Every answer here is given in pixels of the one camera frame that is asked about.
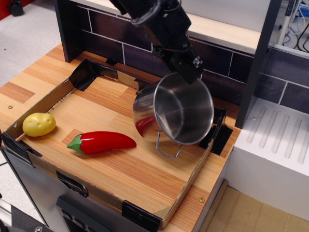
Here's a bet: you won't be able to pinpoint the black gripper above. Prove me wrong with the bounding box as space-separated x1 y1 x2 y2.
141 4 203 84

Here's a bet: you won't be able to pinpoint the stainless steel pot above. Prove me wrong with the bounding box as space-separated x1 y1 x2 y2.
132 72 214 159

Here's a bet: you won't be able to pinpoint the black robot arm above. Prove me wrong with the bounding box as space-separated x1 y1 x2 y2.
112 0 203 84

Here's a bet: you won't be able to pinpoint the cardboard fence with black tape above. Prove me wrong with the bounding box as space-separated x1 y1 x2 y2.
0 58 237 232

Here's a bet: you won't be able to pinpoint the red toy chili pepper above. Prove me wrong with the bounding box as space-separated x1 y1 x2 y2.
67 131 137 154

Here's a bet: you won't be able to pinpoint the white toy sink drainboard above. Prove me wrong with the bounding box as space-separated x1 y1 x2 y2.
225 99 309 220

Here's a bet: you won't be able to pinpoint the yellow toy potato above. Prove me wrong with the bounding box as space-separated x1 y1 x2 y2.
22 113 56 137

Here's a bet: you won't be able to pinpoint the grey toy oven front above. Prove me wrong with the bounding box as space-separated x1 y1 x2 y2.
1 148 130 232

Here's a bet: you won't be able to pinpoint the cables in background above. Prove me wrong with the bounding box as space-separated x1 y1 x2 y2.
277 0 309 53

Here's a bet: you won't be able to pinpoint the dark grey shelf frame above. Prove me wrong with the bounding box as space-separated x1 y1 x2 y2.
54 0 281 129

